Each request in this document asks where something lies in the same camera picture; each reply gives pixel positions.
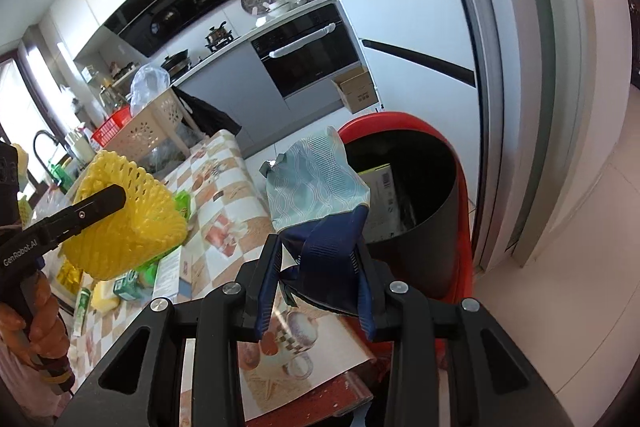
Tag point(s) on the black range hood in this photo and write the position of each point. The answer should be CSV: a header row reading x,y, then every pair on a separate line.
x,y
170,7

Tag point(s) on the green tube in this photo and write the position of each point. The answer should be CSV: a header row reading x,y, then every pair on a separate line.
x,y
82,312

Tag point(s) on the teal patterned tissue packet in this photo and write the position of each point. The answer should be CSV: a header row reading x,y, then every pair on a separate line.
x,y
315,182

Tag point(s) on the grey base cabinet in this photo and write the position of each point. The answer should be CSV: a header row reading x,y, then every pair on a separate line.
x,y
235,87

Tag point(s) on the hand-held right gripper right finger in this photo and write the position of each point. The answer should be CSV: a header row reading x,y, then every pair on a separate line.
x,y
367,307

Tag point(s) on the small green packet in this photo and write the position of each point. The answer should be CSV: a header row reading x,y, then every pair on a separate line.
x,y
127,284

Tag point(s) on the white flat box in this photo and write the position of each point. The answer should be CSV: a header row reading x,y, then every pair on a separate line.
x,y
167,274

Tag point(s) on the yellow sponge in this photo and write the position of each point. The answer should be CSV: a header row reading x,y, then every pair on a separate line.
x,y
102,299

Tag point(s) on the red plastic basket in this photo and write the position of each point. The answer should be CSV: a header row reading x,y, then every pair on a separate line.
x,y
112,124

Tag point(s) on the yellow foam fruit net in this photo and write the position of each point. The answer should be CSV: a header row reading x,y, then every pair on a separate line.
x,y
135,207

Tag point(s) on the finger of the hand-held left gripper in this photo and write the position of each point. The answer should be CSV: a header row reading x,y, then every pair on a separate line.
x,y
85,214
7,187

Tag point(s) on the black kitchen faucet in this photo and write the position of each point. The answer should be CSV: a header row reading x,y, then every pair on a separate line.
x,y
42,134

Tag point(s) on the beige perforated plastic chair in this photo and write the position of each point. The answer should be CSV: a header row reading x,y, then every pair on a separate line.
x,y
145,132

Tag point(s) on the black cooking pot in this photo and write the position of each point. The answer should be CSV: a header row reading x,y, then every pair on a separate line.
x,y
218,36

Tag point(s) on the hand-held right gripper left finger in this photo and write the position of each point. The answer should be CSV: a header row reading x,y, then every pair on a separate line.
x,y
264,307

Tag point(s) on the yellow gold bag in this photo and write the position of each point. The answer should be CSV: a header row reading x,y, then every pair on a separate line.
x,y
67,279

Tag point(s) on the black jacket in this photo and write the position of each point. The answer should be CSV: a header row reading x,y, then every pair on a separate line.
x,y
210,117

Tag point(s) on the black built-in oven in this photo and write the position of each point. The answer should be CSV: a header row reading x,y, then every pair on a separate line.
x,y
310,57

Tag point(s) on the grey sliding door frame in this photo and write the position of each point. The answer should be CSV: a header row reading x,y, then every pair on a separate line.
x,y
525,57

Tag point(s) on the black trash bin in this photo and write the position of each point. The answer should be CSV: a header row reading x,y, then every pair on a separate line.
x,y
420,257

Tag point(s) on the person's left hand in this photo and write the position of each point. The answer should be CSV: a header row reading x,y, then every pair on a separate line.
x,y
47,322

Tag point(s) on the clear plastic bag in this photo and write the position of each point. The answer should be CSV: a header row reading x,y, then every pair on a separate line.
x,y
170,152
150,84

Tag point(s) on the white refrigerator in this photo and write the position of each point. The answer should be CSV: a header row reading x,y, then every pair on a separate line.
x,y
410,7

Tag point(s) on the small cardboard box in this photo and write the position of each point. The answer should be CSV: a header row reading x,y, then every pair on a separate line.
x,y
357,94

